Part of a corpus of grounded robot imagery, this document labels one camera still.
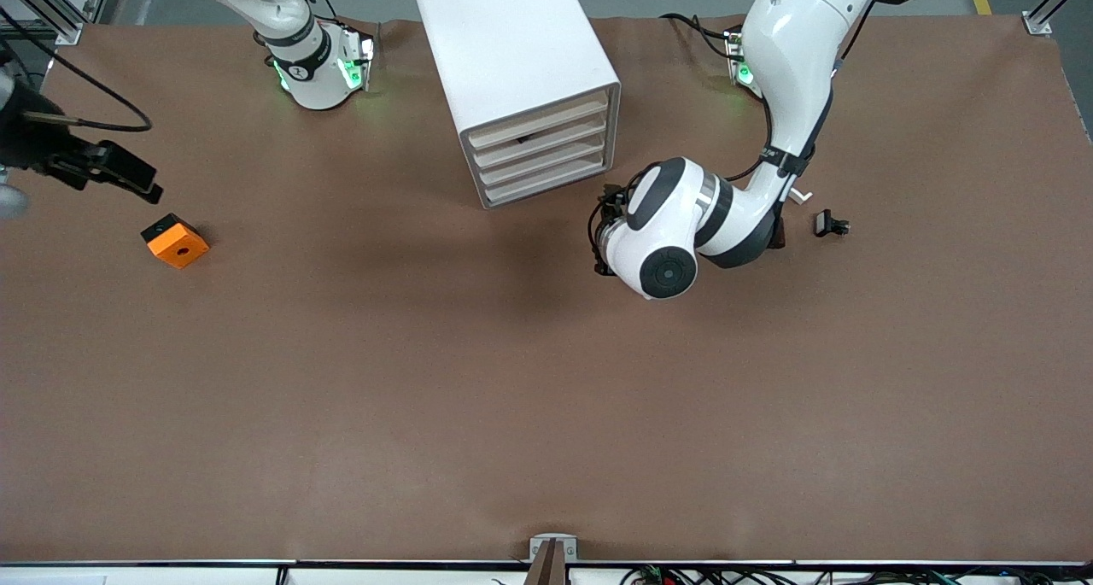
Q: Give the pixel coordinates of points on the white drawer cabinet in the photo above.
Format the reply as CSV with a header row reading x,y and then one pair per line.
x,y
512,47

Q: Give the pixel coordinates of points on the small black clip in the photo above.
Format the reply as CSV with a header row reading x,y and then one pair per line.
x,y
827,224

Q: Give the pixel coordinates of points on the aluminium frame profile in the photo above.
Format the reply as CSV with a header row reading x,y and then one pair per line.
x,y
1037,24
68,32

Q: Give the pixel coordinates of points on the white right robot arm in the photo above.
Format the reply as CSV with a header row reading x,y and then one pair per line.
x,y
316,81

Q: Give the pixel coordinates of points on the brown table mat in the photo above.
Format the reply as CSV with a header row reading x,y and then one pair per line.
x,y
512,397

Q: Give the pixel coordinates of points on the white curved plastic piece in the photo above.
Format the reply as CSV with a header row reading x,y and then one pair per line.
x,y
799,195

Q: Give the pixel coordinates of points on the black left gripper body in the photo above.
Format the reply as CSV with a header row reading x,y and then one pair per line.
x,y
611,212

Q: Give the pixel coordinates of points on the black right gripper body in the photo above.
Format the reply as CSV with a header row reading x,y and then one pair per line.
x,y
32,145

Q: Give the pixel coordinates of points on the dark brown upright profile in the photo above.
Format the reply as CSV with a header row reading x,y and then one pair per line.
x,y
546,568

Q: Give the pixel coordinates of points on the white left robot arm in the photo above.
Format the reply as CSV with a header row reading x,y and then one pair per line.
x,y
786,64

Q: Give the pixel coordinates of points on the orange and black block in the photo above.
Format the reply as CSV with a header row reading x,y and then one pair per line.
x,y
179,248

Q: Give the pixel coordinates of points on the grey metal bracket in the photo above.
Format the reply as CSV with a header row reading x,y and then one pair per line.
x,y
553,537

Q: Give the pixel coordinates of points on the small dark brown connector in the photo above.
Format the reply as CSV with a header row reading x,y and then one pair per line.
x,y
779,235

